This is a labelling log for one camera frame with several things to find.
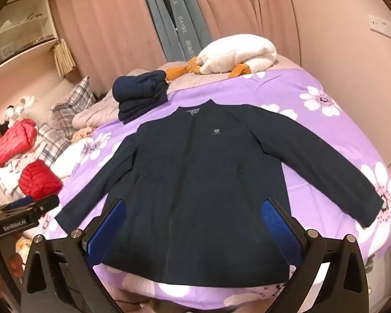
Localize pink curtain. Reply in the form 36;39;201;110
186;0;300;66
50;0;170;95

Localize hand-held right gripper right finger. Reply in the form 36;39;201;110
261;198;369;313

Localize plaid pillow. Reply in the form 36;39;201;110
36;122;73;167
51;76;96;130

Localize peach cloth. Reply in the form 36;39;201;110
72;127;96;143

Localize grey-blue curtain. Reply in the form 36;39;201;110
138;0;212;63

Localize white wall socket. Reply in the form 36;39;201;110
369;15;391;42

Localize stack of folded navy clothes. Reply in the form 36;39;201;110
112;70;169;125

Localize small plush toys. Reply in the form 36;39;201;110
5;95;39;125

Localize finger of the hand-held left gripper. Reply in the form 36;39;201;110
0;194;60;218

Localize cream shelf cabinet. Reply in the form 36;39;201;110
0;0;60;83

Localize purple floral bed sheet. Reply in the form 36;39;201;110
41;68;391;310

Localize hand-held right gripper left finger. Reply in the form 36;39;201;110
20;197;127;313

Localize white fluffy cloth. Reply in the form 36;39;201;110
50;139;96;179

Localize red down jacket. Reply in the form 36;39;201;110
0;119;37;167
19;160;63;200

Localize pale pink quilt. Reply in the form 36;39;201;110
72;68;170;131

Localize navy blue jacket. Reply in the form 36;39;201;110
54;99;388;286

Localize hanging beige tassels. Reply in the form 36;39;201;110
54;38;76;77

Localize white goose plush toy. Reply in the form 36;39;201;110
164;34;277;80

